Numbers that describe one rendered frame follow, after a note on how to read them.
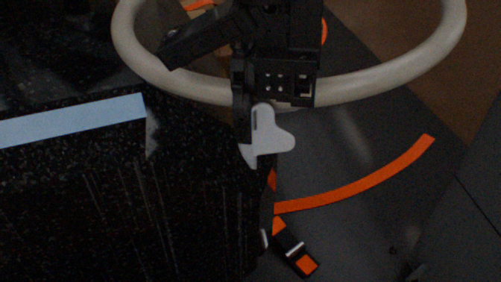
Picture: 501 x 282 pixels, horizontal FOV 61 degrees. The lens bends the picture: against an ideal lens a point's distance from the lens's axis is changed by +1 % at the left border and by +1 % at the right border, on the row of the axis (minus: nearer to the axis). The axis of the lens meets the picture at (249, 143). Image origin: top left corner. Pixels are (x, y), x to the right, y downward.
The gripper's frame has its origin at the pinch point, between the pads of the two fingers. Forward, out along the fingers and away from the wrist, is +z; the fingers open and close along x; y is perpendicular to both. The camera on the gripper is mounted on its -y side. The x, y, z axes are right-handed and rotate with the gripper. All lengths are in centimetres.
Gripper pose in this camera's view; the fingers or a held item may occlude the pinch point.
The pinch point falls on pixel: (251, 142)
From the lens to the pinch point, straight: 50.0
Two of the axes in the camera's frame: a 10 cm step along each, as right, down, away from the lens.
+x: 2.0, -6.7, 7.1
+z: 0.5, 7.3, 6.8
